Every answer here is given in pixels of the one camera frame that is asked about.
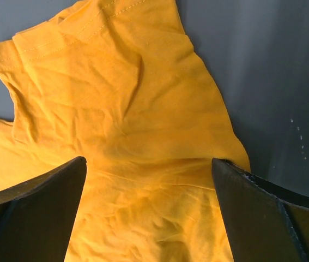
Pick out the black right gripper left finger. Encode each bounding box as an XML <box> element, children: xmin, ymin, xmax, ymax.
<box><xmin>0</xmin><ymin>157</ymin><xmax>87</xmax><ymax>262</ymax></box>

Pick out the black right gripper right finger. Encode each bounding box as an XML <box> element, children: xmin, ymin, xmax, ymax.
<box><xmin>212</xmin><ymin>158</ymin><xmax>309</xmax><ymax>261</ymax></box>

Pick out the orange t shirt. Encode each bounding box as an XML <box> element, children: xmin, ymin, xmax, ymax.
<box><xmin>0</xmin><ymin>1</ymin><xmax>250</xmax><ymax>261</ymax></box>

